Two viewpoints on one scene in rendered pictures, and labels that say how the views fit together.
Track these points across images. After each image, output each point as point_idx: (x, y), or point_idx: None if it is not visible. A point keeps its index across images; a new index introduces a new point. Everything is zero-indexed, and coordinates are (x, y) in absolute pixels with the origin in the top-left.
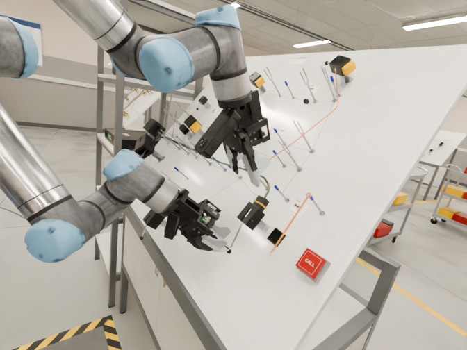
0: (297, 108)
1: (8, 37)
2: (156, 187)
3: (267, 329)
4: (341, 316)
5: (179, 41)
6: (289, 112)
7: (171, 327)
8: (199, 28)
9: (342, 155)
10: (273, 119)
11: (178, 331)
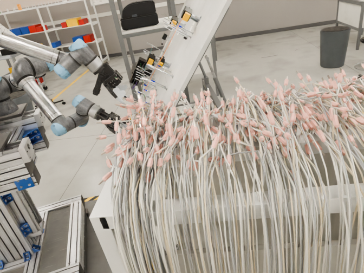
0: (183, 43)
1: (40, 62)
2: (88, 109)
3: None
4: None
5: (60, 64)
6: (181, 46)
7: None
8: (68, 54)
9: (176, 79)
10: (176, 51)
11: None
